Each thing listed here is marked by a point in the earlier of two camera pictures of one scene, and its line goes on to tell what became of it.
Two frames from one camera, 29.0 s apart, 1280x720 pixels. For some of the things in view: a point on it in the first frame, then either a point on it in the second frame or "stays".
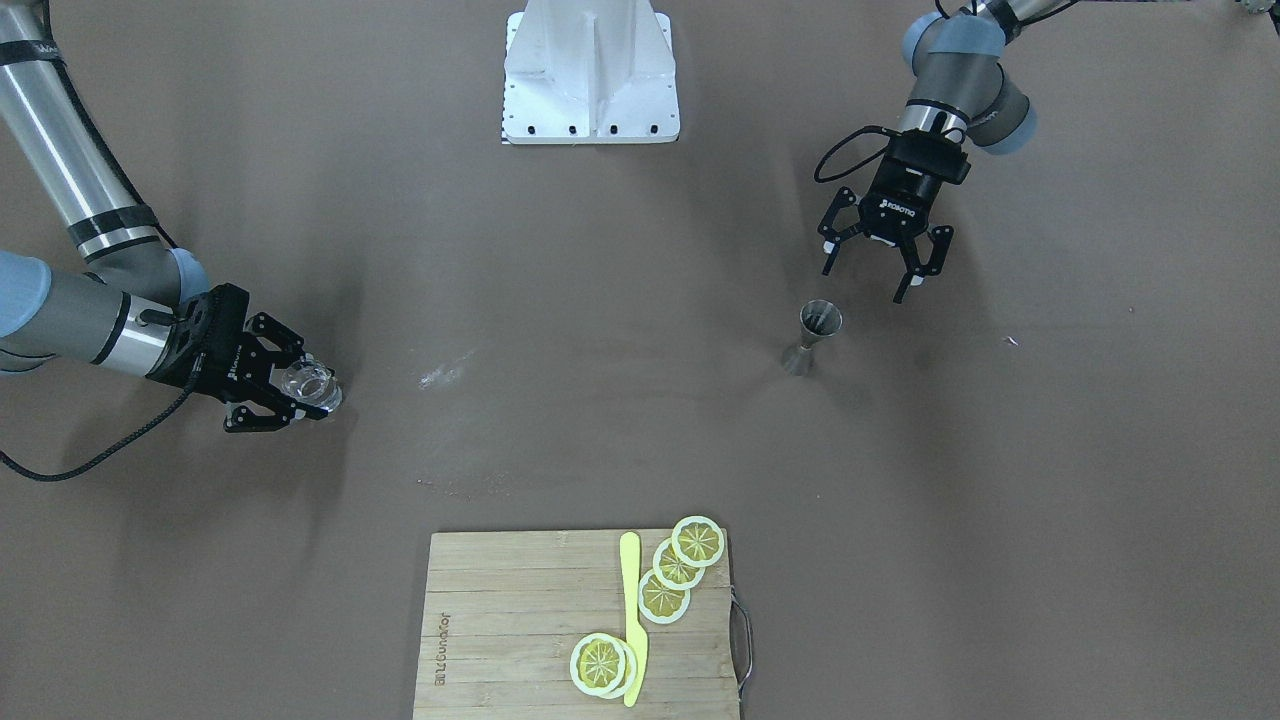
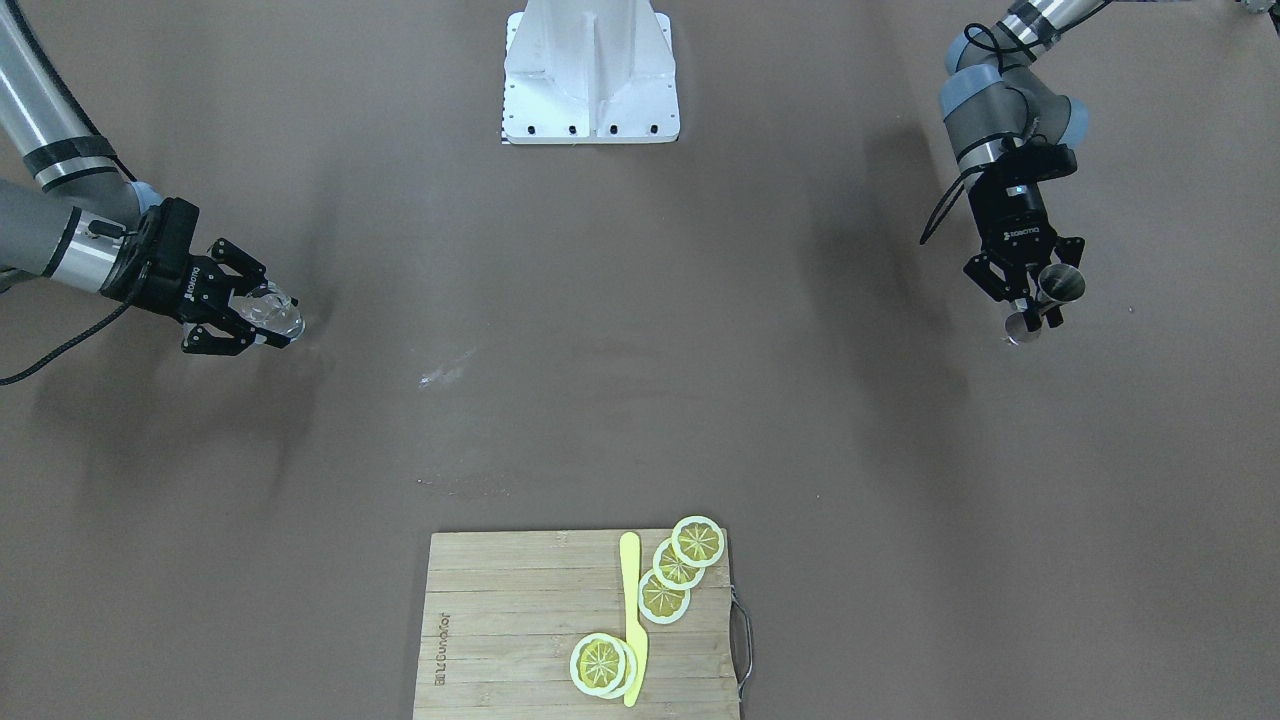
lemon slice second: x=671 y=572 stays
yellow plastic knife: x=630 y=550 stays
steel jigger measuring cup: x=817 y=319 to x=1058 y=285
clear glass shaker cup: x=308 y=381 to x=270 y=309
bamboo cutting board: x=505 y=610 stays
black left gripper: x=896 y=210 to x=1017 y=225
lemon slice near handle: x=597 y=663 stays
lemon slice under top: x=629 y=674 stays
